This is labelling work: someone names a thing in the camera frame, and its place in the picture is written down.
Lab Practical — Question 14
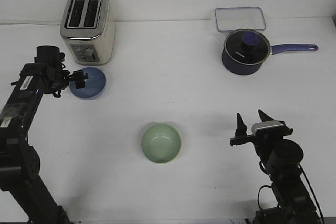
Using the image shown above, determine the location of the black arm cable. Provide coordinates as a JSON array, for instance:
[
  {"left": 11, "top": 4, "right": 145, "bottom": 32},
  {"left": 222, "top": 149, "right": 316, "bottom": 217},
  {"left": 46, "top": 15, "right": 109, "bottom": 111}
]
[{"left": 257, "top": 165, "right": 325, "bottom": 224}]

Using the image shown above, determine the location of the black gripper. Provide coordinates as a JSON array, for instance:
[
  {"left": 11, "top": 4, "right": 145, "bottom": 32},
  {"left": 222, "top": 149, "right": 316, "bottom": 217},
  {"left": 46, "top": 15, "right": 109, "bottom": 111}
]
[
  {"left": 35, "top": 46, "right": 89, "bottom": 98},
  {"left": 229, "top": 109, "right": 293, "bottom": 153}
]

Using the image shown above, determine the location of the silver two-slot toaster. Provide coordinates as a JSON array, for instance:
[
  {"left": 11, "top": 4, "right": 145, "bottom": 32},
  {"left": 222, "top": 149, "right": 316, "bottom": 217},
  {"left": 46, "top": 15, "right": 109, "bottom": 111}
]
[{"left": 60, "top": 0, "right": 116, "bottom": 66}]

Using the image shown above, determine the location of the blue bowl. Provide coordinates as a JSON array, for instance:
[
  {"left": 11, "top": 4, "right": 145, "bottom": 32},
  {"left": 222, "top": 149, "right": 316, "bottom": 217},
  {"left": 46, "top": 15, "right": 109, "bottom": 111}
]
[{"left": 69, "top": 67, "right": 107, "bottom": 100}]

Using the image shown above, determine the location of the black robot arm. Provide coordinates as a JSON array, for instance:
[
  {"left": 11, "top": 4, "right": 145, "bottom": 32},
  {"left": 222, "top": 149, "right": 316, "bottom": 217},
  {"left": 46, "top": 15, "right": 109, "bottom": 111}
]
[
  {"left": 230, "top": 110, "right": 324, "bottom": 223},
  {"left": 1, "top": 46, "right": 88, "bottom": 223}
]

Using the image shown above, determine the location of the glass pot lid blue knob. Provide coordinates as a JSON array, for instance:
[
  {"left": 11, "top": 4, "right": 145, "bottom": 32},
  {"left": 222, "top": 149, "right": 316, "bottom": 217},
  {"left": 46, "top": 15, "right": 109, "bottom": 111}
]
[{"left": 224, "top": 29, "right": 271, "bottom": 65}]

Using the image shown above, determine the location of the green bowl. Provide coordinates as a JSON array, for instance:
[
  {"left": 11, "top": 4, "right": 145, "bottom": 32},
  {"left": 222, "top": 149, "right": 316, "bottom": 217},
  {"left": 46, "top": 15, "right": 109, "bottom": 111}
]
[{"left": 141, "top": 123, "right": 182, "bottom": 164}]

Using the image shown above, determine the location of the dark blue saucepan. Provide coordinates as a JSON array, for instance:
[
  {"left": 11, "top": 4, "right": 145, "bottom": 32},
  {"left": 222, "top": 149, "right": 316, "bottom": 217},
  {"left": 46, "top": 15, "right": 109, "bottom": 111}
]
[{"left": 222, "top": 42, "right": 318, "bottom": 76}]

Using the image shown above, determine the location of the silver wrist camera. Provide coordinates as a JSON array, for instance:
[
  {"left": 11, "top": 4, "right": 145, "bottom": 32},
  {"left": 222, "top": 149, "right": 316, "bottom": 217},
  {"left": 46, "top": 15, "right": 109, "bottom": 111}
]
[{"left": 251, "top": 120, "right": 284, "bottom": 136}]

